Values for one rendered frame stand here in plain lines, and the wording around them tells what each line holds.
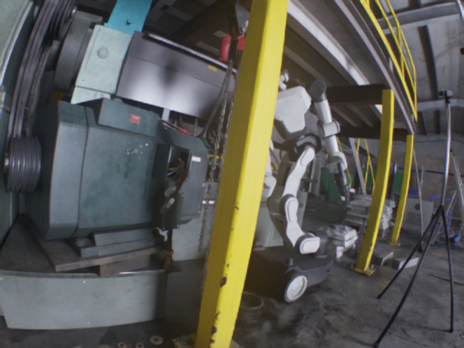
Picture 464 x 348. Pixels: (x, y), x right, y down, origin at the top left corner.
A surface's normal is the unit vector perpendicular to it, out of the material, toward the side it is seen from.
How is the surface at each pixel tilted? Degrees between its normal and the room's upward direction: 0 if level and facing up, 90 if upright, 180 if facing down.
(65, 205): 90
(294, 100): 109
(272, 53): 90
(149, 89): 90
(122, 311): 90
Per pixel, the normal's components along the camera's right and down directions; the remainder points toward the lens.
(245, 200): 0.63, 0.12
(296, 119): -0.07, 0.34
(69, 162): 0.85, 0.15
